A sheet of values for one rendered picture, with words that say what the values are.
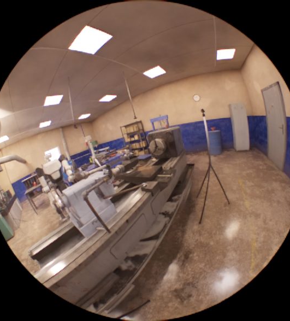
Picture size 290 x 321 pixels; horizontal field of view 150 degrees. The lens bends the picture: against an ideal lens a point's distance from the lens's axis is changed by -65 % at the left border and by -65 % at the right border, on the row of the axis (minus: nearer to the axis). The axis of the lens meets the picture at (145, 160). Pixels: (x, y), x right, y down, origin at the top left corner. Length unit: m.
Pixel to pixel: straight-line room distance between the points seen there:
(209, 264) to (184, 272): 0.28
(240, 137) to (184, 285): 4.56
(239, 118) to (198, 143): 2.16
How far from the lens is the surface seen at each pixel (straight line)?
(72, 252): 0.87
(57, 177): 1.68
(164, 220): 1.34
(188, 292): 1.39
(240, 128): 4.72
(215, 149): 4.45
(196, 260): 1.48
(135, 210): 0.91
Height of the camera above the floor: 1.39
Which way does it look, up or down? 15 degrees down
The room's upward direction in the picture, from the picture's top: 14 degrees counter-clockwise
